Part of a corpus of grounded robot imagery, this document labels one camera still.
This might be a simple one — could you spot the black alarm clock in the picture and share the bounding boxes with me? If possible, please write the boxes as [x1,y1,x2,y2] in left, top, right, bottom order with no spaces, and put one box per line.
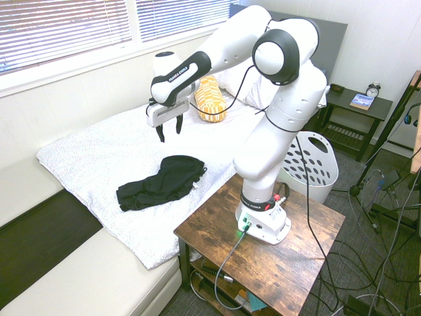
[366,81,382,98]

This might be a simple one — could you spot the teal paper card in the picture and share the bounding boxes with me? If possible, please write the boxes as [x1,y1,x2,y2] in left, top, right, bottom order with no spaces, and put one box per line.
[246,292,268,312]

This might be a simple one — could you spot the yellow patterned pillow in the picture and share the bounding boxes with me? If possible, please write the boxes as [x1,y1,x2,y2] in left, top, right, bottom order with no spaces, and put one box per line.
[193,74,228,123]

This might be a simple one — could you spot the white speckled duvet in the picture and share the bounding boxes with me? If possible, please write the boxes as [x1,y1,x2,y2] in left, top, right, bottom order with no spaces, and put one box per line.
[36,84,331,271]

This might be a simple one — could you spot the black nightstand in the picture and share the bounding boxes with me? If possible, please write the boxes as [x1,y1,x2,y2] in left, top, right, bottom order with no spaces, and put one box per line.
[304,84,394,162]

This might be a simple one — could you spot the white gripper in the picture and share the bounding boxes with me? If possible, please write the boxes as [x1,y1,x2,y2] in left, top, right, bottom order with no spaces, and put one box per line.
[146,99,191,144]

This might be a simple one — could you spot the black tripod stand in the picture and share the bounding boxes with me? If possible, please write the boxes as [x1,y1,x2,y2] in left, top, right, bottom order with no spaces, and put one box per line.
[332,70,421,234]

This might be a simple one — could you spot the black base connector cable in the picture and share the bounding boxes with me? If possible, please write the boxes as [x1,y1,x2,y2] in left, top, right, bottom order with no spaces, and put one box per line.
[276,182,291,205]

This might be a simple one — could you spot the thick grey floor cable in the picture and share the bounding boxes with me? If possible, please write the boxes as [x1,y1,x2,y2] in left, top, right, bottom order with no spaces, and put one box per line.
[368,171,421,316]

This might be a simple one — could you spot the blue book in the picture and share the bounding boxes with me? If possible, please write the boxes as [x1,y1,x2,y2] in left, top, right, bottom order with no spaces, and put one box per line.
[349,93,375,111]

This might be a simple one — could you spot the white pillow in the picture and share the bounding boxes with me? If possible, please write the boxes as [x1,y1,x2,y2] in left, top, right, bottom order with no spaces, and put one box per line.
[215,61,256,99]

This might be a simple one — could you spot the white perforated laundry basket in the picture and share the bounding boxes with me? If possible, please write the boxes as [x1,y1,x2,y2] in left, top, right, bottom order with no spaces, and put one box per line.
[275,130,339,204]

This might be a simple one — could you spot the black box on floor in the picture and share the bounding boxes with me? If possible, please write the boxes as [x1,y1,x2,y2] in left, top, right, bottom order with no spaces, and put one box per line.
[343,294,379,316]

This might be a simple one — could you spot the narrow white window blind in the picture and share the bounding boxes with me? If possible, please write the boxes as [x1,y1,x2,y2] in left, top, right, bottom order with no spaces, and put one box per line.
[135,0,240,43]

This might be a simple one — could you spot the grey headboard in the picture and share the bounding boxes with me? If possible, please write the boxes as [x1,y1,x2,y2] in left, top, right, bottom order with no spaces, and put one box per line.
[229,3,349,88]

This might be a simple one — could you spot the black garment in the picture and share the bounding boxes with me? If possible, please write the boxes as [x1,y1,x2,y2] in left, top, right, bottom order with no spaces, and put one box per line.
[115,155,208,213]

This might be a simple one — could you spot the blue headphones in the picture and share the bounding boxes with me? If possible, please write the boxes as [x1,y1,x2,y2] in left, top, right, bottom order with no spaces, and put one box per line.
[403,103,421,128]

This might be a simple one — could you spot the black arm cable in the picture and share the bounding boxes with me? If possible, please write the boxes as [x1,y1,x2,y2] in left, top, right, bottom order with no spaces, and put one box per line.
[223,18,333,264]

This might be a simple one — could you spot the wide white window blind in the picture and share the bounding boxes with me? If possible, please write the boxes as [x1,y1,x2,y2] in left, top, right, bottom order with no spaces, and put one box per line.
[0,0,132,75]

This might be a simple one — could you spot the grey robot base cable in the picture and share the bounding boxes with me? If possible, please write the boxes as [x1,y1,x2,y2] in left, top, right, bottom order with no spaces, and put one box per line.
[214,226,251,311]

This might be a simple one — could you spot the cream mattress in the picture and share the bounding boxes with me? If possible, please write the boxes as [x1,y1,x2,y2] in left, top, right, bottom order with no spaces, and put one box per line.
[0,154,183,316]

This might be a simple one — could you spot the black power adapter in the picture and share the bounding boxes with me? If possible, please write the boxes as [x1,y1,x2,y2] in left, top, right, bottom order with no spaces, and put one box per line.
[378,169,402,192]

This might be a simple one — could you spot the rustic wooden side table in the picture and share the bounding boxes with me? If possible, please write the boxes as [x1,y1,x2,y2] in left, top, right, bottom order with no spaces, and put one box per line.
[173,171,346,316]

